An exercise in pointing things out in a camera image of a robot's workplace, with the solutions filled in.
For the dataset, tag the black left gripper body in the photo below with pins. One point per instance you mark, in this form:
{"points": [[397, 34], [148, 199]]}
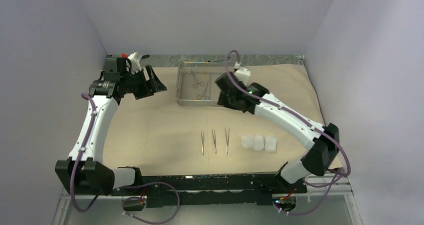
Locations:
{"points": [[136, 83]]}

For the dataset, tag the beige wrapping cloth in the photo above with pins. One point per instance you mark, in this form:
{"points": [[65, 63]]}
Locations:
{"points": [[162, 138]]}

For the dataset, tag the metal mesh instrument tray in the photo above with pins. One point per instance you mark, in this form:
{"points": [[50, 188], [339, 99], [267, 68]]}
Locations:
{"points": [[186, 95]]}

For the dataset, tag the aluminium rail frame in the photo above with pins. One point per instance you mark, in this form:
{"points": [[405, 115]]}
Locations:
{"points": [[318, 206]]}

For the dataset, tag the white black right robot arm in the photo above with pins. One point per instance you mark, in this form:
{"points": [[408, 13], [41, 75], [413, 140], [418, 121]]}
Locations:
{"points": [[320, 141]]}

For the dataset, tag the silver ratchet wrench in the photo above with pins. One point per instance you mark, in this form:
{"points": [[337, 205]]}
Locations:
{"points": [[216, 61]]}

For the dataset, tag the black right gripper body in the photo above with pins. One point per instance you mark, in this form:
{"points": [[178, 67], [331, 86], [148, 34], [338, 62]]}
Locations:
{"points": [[225, 100]]}

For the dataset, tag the silver forceps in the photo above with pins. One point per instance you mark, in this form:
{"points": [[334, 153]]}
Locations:
{"points": [[202, 133], [214, 140], [227, 139]]}

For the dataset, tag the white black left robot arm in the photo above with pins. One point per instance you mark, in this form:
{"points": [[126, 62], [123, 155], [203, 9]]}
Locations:
{"points": [[83, 171]]}

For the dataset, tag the white gauze pad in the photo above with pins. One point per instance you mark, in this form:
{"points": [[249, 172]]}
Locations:
{"points": [[247, 141], [258, 142]]}

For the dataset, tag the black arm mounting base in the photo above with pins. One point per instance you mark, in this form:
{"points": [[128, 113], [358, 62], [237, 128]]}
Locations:
{"points": [[211, 189]]}

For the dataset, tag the silver surgical scissors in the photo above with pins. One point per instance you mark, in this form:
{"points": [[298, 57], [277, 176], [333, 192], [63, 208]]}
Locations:
{"points": [[196, 83]]}

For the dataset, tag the white gauze square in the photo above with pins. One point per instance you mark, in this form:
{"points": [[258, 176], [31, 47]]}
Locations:
{"points": [[270, 144]]}

